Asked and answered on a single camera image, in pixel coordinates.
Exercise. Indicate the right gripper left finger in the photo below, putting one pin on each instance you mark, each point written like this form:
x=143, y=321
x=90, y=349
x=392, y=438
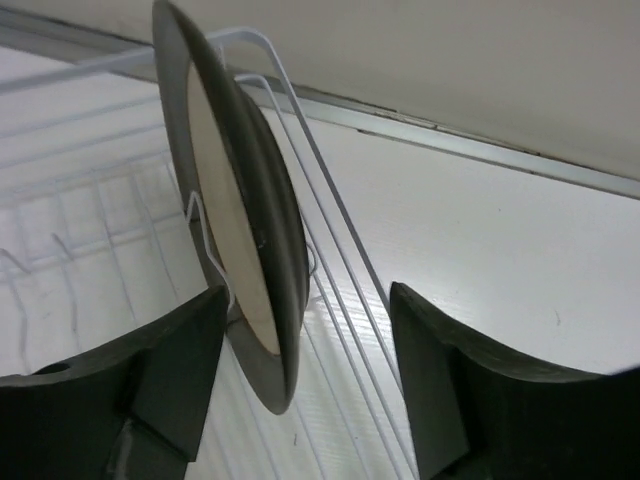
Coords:
x=133, y=408

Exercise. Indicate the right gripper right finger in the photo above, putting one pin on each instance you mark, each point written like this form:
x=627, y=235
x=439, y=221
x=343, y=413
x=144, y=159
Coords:
x=478, y=409

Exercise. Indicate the dark rimmed cream plate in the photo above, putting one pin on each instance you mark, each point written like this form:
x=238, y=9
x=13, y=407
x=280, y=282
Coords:
x=224, y=151

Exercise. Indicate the white wire dish rack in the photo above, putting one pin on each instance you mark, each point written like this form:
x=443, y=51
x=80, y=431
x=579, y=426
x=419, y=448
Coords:
x=94, y=244

